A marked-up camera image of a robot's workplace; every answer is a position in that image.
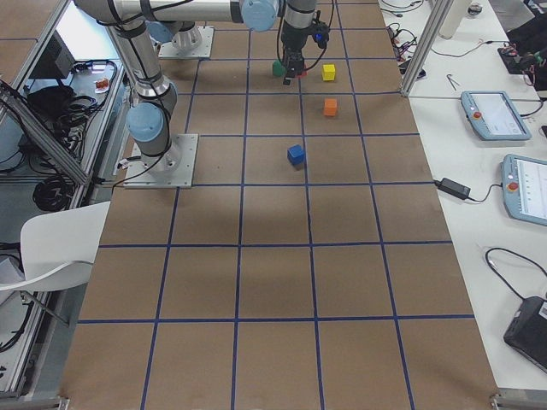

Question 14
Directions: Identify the blue wooden block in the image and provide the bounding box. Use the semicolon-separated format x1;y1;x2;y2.
287;144;306;166

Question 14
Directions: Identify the aluminium frame post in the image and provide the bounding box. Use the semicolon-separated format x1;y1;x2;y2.
400;0;453;97

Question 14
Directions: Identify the black laptop device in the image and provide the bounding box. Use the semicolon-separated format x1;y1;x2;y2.
503;296;546;372

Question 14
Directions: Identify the green wooden block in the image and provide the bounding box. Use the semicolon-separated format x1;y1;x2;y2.
272;60;285;77

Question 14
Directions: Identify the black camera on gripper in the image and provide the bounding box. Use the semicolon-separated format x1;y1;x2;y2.
310;20;330;50

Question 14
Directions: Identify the teach pendant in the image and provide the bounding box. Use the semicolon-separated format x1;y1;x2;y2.
461;91;532;141
501;154;546;226

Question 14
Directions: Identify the black power adapter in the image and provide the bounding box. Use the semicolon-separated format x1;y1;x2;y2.
434;178;470;200

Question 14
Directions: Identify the lower teach pendant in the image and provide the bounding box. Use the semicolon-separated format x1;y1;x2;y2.
501;154;546;226

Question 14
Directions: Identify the white cylinder roll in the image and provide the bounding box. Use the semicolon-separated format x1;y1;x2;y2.
438;0;470;39

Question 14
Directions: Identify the black monitor box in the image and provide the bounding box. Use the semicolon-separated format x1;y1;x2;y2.
30;31;75;79

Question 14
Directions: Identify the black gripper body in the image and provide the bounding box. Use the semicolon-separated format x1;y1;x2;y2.
283;47;304;73

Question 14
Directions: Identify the yellow wooden block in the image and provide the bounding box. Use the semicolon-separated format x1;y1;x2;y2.
321;64;337;82

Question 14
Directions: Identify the white plastic chair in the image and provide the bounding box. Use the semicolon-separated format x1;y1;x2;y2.
1;202;110;292

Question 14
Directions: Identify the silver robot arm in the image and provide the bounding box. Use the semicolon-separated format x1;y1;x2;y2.
75;1;330;173
146;21;203;50

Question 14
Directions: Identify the orange wooden block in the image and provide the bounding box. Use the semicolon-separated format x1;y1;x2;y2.
323;98;338;117

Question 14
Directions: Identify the upper teach pendant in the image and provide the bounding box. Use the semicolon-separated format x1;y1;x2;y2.
461;91;532;141

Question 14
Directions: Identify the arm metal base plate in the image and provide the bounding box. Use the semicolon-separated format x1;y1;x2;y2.
158;26;214;60
123;134;198;189

